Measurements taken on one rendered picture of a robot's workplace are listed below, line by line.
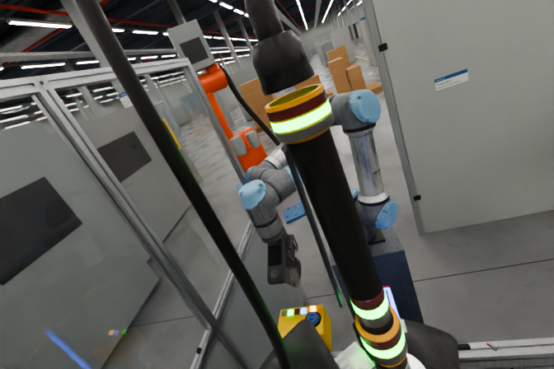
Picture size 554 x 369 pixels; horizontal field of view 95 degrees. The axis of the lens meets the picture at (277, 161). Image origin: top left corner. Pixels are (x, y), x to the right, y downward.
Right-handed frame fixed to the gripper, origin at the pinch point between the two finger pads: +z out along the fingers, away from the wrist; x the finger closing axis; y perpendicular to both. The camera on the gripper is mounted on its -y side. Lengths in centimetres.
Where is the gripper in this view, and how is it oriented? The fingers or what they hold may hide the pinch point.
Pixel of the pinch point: (295, 286)
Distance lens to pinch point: 86.3
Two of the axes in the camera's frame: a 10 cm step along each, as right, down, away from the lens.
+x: -9.1, 2.8, 3.0
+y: 1.6, -4.2, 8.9
